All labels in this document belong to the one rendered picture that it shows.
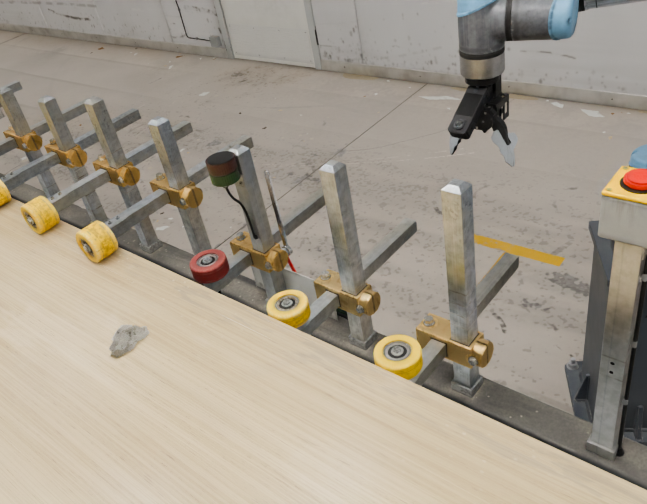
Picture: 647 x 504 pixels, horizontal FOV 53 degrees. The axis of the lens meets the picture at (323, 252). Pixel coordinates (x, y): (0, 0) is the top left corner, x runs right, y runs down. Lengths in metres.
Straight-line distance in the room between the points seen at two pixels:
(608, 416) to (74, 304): 1.03
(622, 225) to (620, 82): 3.00
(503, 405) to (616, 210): 0.53
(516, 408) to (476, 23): 0.73
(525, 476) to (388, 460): 0.18
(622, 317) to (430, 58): 3.42
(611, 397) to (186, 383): 0.69
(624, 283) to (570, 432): 0.38
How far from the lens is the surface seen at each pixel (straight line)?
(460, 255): 1.06
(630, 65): 3.82
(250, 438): 1.03
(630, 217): 0.88
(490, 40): 1.36
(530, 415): 1.27
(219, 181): 1.30
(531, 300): 2.55
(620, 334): 1.02
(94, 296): 1.44
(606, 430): 1.18
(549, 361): 2.33
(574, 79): 3.94
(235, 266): 1.44
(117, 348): 1.26
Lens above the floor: 1.68
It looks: 36 degrees down
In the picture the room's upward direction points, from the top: 12 degrees counter-clockwise
